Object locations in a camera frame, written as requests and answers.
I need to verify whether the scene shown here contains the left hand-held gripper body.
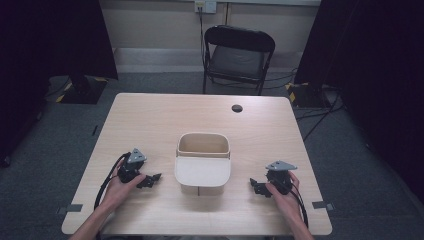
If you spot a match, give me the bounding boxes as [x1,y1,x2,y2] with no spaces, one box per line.
[117,148,148,184]

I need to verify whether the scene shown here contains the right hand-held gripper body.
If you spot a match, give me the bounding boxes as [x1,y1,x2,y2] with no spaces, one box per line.
[265,160,299,196]

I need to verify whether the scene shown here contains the person's right hand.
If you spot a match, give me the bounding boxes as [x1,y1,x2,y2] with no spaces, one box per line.
[265,170,303,220]

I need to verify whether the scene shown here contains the person's left hand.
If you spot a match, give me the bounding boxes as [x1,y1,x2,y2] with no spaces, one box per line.
[99,163,148,212]

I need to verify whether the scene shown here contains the beige plastic bin with lid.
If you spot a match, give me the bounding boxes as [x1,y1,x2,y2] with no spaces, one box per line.
[173,132,232,197]

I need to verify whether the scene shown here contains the grey tape strip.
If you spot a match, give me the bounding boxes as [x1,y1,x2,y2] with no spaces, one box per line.
[311,200,335,212]
[56,203,84,215]

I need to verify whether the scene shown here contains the black stand base yellow tape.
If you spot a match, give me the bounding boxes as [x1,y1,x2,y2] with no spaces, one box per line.
[285,81,330,109]
[55,75,109,105]

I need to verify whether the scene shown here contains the black folding chair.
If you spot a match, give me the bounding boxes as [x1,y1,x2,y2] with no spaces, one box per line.
[202,24,277,97]

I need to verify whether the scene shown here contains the dark curtain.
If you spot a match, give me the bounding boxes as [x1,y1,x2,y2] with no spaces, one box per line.
[0,0,119,168]
[294,0,424,203]

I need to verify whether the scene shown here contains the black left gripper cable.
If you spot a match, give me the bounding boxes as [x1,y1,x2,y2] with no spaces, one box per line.
[93,152,132,211]

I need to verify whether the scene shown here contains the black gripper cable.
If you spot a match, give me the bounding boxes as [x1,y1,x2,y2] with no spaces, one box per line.
[289,181,310,230]
[93,152,132,211]

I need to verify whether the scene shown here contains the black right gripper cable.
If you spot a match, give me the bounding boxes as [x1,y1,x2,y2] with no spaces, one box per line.
[289,181,310,230]

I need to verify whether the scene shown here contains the black floor cables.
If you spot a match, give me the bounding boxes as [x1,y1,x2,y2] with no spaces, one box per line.
[294,91,347,142]

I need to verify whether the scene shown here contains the black cable behind chair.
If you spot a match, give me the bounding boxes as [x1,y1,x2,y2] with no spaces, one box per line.
[213,67,298,91]

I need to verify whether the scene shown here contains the black wall socket cable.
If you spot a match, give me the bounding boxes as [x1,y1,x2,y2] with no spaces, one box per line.
[198,6,207,69]

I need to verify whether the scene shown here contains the white wall socket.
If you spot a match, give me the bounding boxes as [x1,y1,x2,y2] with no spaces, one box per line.
[194,0,218,15]

